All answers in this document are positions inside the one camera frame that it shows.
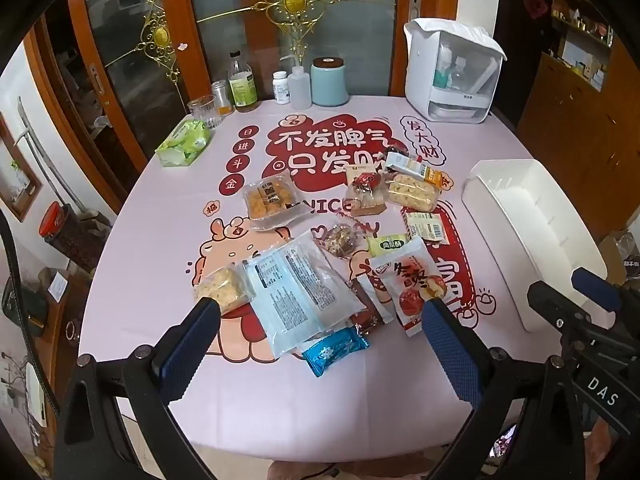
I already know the small gold door ornament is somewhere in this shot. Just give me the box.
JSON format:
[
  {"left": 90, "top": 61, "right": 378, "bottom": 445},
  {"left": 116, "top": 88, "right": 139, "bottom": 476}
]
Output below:
[{"left": 105, "top": 0, "right": 201, "bottom": 83}]

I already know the large light blue packet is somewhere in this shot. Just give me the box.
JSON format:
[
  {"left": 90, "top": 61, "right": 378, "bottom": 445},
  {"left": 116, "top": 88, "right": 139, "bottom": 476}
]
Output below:
[{"left": 241, "top": 230, "right": 367, "bottom": 359}]

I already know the brown snack packet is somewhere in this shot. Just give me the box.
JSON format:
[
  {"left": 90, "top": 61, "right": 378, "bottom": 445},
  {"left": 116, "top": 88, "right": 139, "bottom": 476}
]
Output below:
[{"left": 347, "top": 277, "right": 396, "bottom": 336}]

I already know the light blue canister brown lid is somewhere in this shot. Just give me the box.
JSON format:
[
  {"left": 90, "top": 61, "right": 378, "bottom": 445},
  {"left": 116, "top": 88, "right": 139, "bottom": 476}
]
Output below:
[{"left": 311, "top": 56, "right": 349, "bottom": 107}]

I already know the pink printed tablecloth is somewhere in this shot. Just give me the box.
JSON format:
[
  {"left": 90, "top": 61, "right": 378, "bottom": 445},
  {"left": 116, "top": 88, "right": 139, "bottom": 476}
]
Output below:
[{"left": 80, "top": 95, "right": 608, "bottom": 463}]

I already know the blue candy packet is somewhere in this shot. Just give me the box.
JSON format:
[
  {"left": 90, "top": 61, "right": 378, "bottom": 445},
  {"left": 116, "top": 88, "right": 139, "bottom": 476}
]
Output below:
[{"left": 301, "top": 327, "right": 371, "bottom": 378}]

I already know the small clear glass jar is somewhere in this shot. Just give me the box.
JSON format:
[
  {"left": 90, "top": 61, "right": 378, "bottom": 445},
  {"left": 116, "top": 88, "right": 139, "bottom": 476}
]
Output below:
[{"left": 211, "top": 80, "right": 235, "bottom": 113}]

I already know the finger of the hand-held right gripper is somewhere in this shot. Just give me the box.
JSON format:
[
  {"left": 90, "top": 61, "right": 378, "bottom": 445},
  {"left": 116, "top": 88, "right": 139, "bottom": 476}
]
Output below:
[
  {"left": 526, "top": 280, "right": 601, "bottom": 334},
  {"left": 571, "top": 267, "right": 623, "bottom": 313}
]

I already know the white storage box clear lid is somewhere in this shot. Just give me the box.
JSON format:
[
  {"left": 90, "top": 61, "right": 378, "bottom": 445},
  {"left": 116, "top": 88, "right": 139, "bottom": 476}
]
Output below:
[{"left": 403, "top": 17, "right": 506, "bottom": 123}]

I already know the teal and white bottle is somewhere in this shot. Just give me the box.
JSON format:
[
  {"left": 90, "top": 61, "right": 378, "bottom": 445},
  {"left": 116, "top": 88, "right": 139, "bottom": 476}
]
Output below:
[{"left": 435, "top": 45, "right": 454, "bottom": 88}]

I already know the yellow pastry pack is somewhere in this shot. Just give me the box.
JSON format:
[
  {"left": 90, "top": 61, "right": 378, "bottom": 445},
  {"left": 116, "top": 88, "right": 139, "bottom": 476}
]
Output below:
[{"left": 242, "top": 170, "right": 311, "bottom": 232}]

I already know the large gold door ornament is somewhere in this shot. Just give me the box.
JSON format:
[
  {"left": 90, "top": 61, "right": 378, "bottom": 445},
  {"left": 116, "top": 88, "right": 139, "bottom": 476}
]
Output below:
[{"left": 197, "top": 0, "right": 341, "bottom": 71}]

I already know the beige small snack packet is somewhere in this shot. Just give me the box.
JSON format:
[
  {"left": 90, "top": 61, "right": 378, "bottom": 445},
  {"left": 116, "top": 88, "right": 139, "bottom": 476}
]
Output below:
[{"left": 402, "top": 210, "right": 448, "bottom": 246}]

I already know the white red date packet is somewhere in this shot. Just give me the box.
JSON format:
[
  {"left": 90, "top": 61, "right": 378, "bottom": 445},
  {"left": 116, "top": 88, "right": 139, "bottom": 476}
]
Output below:
[{"left": 370, "top": 237, "right": 451, "bottom": 338}]

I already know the green small snack packet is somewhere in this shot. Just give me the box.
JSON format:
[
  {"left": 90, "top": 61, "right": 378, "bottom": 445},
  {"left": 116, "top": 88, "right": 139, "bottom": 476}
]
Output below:
[{"left": 366, "top": 234, "right": 408, "bottom": 257}]

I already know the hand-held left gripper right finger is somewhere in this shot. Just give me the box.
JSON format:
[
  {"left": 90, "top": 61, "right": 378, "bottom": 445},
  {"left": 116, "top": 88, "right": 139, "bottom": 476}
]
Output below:
[{"left": 421, "top": 297, "right": 571, "bottom": 480}]

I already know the clear glass cup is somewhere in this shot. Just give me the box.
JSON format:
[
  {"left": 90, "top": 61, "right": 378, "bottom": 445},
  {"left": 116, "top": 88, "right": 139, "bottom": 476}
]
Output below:
[{"left": 187, "top": 95, "right": 222, "bottom": 128}]

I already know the flaky pastry pack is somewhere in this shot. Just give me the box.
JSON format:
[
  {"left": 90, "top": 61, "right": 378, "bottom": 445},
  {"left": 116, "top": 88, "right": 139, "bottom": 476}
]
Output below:
[{"left": 195, "top": 262, "right": 253, "bottom": 313}]

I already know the orange and white snack bar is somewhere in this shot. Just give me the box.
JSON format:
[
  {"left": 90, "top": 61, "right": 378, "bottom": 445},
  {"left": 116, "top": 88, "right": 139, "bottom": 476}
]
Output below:
[{"left": 384, "top": 151, "right": 446, "bottom": 188}]

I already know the green tissue pack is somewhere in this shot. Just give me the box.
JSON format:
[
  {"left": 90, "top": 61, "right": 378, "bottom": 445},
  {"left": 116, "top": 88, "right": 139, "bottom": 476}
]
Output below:
[{"left": 155, "top": 120, "right": 213, "bottom": 167}]

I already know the white pill bottle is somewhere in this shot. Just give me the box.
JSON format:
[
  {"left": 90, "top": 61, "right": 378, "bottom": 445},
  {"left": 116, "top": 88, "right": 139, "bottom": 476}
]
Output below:
[{"left": 272, "top": 71, "right": 292, "bottom": 105}]

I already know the person's right forearm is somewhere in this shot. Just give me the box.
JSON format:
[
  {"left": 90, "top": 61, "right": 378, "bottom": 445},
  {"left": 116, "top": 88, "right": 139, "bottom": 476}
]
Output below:
[{"left": 590, "top": 432, "right": 640, "bottom": 480}]

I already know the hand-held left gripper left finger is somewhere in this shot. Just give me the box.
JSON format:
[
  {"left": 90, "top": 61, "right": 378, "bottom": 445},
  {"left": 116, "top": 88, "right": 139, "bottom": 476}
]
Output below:
[{"left": 54, "top": 296, "right": 222, "bottom": 480}]

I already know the white plastic basket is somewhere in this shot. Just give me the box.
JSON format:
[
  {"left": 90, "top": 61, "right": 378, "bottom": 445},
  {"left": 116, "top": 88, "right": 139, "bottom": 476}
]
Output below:
[{"left": 461, "top": 159, "right": 608, "bottom": 333}]

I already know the green label glass bottle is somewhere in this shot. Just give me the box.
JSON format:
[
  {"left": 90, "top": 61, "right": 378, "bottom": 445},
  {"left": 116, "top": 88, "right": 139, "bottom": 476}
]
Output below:
[{"left": 228, "top": 51, "right": 259, "bottom": 112}]

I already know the white squeeze bottle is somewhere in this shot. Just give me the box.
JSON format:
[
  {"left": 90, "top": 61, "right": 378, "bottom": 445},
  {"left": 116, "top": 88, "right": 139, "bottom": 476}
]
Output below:
[{"left": 280, "top": 55, "right": 313, "bottom": 110}]

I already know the wall shelf with small items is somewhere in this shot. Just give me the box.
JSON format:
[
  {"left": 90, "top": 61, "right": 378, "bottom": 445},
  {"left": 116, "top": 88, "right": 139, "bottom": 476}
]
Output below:
[{"left": 550, "top": 0, "right": 618, "bottom": 91}]

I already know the clear nut cluster packet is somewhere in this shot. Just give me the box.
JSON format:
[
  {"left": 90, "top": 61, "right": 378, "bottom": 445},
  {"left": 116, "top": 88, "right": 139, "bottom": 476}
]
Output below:
[{"left": 317, "top": 222, "right": 368, "bottom": 259}]

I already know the wooden framed glass door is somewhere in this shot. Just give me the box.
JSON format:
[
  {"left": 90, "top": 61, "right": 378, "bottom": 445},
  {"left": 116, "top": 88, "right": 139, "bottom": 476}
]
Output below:
[{"left": 25, "top": 0, "right": 416, "bottom": 211}]

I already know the red lid jar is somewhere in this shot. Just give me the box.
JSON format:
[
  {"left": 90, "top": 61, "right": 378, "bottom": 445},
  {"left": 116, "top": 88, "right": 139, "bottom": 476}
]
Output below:
[{"left": 40, "top": 201, "right": 103, "bottom": 271}]

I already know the red wrapped candy pack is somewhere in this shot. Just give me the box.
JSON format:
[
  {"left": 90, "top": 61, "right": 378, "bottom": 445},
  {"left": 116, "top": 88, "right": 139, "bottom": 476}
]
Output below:
[{"left": 345, "top": 166, "right": 388, "bottom": 216}]

